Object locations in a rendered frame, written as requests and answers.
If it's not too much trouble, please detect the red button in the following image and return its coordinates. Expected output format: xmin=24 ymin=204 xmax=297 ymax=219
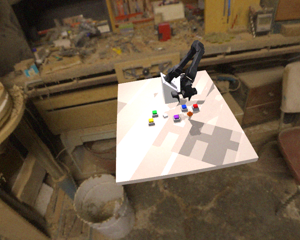
xmin=192 ymin=104 xmax=199 ymax=111

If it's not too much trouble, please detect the purple button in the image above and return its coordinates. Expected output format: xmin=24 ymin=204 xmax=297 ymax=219
xmin=173 ymin=115 xmax=180 ymax=123

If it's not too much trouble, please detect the blue button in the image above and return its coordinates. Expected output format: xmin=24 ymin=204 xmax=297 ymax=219
xmin=181 ymin=105 xmax=188 ymax=112

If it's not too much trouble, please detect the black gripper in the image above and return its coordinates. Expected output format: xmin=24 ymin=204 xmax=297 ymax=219
xmin=171 ymin=85 xmax=197 ymax=102

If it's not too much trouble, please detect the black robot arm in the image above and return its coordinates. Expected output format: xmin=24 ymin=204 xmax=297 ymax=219
xmin=163 ymin=40 xmax=205 ymax=98

